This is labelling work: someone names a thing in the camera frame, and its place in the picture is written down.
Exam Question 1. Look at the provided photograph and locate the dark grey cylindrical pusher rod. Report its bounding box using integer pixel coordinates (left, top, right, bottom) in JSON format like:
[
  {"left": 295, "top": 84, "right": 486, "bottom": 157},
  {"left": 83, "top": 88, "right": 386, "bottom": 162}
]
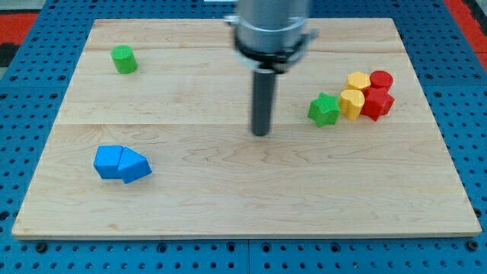
[{"left": 250, "top": 68, "right": 276, "bottom": 136}]

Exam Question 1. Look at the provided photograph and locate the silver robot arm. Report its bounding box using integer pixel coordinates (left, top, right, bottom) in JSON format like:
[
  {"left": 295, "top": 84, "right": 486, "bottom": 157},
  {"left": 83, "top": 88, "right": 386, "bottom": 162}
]
[{"left": 224, "top": 0, "right": 319, "bottom": 136}]

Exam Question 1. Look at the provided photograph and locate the green star block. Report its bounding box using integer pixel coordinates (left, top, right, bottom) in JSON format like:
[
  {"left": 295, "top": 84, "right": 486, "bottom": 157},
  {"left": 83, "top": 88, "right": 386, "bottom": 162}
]
[{"left": 308, "top": 93, "right": 341, "bottom": 128}]

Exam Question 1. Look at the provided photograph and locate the yellow heart block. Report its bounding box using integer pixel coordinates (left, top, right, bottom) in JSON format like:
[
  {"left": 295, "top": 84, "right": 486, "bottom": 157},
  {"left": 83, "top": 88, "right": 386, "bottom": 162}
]
[{"left": 339, "top": 89, "right": 365, "bottom": 120}]

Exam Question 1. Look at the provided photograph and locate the yellow hexagon block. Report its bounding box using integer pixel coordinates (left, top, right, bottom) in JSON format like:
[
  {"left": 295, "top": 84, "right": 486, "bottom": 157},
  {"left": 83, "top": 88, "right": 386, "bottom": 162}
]
[{"left": 345, "top": 72, "right": 371, "bottom": 91}]

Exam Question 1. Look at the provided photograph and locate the red star block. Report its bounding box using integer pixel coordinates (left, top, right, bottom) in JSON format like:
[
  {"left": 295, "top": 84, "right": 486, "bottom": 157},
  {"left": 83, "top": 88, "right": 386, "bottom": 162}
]
[{"left": 361, "top": 88, "right": 395, "bottom": 121}]

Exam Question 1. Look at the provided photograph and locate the red cylinder block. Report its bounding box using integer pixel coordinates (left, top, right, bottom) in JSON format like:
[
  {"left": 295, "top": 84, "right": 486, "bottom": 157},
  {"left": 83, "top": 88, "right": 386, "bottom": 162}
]
[{"left": 370, "top": 70, "right": 393, "bottom": 90}]

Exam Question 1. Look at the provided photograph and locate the light wooden board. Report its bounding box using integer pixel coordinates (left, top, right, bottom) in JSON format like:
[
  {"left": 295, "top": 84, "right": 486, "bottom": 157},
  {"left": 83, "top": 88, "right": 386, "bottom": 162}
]
[{"left": 12, "top": 18, "right": 482, "bottom": 240}]

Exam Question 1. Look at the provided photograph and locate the green cylinder block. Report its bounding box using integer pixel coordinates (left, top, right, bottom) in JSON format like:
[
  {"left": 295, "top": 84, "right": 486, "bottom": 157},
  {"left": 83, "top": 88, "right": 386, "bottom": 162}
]
[{"left": 110, "top": 45, "right": 138, "bottom": 74}]

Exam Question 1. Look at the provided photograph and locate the blue triangular block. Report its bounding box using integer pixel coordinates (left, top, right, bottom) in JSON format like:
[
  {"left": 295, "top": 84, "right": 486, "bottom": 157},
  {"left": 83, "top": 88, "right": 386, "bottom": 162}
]
[{"left": 117, "top": 147, "right": 152, "bottom": 183}]

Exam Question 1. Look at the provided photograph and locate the blue cube block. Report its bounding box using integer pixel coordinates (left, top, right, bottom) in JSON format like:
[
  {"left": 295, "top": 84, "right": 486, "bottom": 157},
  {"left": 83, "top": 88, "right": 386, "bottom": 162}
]
[{"left": 93, "top": 145, "right": 123, "bottom": 180}]

